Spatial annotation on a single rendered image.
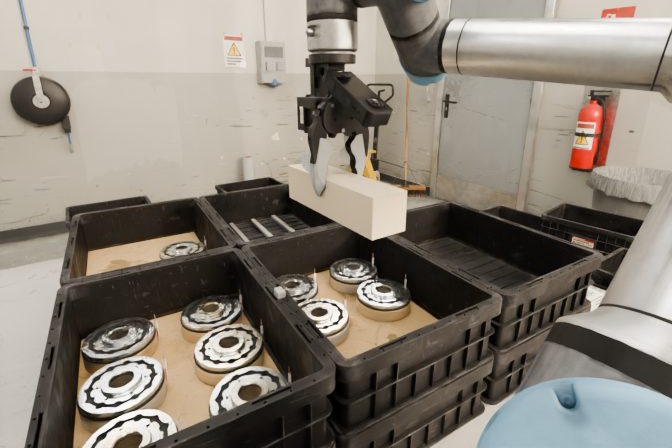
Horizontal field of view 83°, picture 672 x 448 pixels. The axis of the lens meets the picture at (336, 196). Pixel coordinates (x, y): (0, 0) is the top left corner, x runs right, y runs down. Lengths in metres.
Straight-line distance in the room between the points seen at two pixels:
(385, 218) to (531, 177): 3.20
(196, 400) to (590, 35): 0.67
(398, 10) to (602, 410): 0.47
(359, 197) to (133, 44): 3.47
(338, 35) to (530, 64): 0.25
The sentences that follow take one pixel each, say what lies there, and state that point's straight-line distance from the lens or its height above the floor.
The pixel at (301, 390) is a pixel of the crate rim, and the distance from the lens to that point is 0.46.
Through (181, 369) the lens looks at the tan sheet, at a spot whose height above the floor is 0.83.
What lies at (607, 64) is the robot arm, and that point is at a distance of 0.53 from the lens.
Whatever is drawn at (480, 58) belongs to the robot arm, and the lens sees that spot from 0.56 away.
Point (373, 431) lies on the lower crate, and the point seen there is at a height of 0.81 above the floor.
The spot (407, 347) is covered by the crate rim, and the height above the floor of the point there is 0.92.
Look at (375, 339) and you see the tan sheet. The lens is 0.69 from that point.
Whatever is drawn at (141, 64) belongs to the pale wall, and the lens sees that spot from 3.87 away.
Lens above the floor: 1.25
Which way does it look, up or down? 17 degrees down
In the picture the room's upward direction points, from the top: straight up
